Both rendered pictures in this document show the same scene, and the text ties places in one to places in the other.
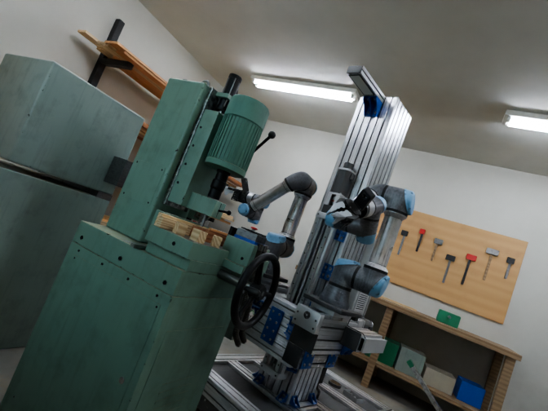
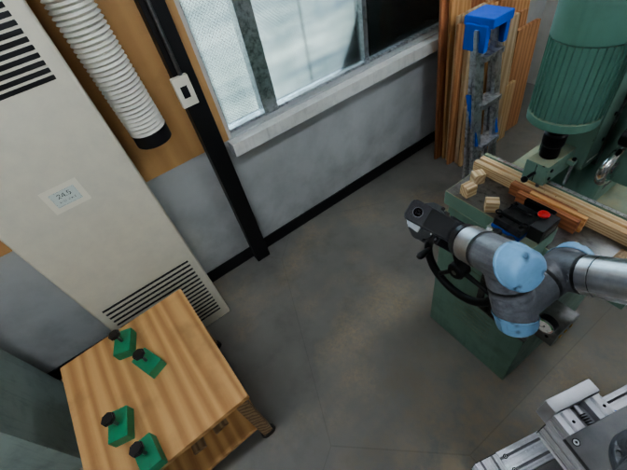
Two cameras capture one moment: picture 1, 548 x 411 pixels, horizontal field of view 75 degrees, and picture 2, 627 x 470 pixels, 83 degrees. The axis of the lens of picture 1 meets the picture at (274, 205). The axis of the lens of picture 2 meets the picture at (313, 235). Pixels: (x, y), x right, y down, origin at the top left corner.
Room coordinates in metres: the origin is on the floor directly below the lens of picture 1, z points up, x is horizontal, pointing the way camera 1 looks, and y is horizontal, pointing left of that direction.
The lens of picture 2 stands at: (1.36, -0.82, 1.81)
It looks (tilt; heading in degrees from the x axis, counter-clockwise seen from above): 46 degrees down; 128
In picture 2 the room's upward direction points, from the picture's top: 14 degrees counter-clockwise
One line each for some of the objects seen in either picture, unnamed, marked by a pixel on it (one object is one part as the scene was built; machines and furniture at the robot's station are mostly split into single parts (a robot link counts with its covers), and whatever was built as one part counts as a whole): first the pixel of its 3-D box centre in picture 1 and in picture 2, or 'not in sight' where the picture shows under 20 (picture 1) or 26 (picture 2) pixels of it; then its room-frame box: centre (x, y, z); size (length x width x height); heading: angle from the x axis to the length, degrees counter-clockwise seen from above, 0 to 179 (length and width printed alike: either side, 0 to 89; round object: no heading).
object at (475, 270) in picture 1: (417, 250); not in sight; (4.11, -1.74, 1.50); 2.00 x 0.04 x 0.90; 63
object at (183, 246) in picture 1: (224, 256); (531, 232); (1.49, 0.11, 0.87); 0.61 x 0.30 x 0.06; 152
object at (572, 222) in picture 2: (218, 239); (545, 211); (1.51, 0.16, 0.92); 0.19 x 0.02 x 0.05; 152
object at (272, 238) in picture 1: (274, 244); not in sight; (2.12, -0.08, 0.98); 0.13 x 0.12 x 0.14; 152
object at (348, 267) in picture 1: (346, 271); not in sight; (1.77, -0.45, 0.98); 0.13 x 0.12 x 0.14; 58
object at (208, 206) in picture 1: (205, 207); (548, 164); (1.48, 0.26, 1.03); 0.14 x 0.07 x 0.09; 62
